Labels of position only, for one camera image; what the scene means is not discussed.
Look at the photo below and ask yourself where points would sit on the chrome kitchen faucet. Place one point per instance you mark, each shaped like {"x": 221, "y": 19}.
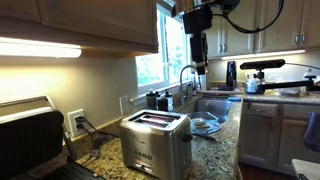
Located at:
{"x": 186, "y": 86}

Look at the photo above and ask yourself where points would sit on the kitchen window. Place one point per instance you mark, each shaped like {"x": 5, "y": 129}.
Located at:
{"x": 162, "y": 69}

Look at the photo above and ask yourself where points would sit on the blue dish towel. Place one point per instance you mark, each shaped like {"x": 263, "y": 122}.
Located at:
{"x": 312, "y": 135}

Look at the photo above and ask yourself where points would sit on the white wall switch plate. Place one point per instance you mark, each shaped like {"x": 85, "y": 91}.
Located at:
{"x": 124, "y": 104}

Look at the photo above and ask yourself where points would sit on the black pepper grinder bottle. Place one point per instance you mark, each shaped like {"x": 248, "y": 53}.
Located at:
{"x": 151, "y": 100}

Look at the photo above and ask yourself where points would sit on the white wall power outlet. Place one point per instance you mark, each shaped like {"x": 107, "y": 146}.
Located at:
{"x": 75, "y": 131}

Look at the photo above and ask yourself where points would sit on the black soda maker appliance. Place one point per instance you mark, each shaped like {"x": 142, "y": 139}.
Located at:
{"x": 231, "y": 77}

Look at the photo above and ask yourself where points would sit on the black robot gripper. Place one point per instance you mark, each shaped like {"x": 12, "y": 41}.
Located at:
{"x": 195, "y": 22}

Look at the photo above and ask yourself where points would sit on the black panini grill press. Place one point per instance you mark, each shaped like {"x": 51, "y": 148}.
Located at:
{"x": 32, "y": 132}

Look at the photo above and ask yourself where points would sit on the stainless steel two-slot toaster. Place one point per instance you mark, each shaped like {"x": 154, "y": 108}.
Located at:
{"x": 157, "y": 143}

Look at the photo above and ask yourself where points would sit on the under-cabinet light strip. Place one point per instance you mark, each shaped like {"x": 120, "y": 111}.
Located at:
{"x": 33, "y": 48}

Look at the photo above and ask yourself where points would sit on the dark soap dispenser bottle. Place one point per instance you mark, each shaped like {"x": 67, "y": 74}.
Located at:
{"x": 165, "y": 102}

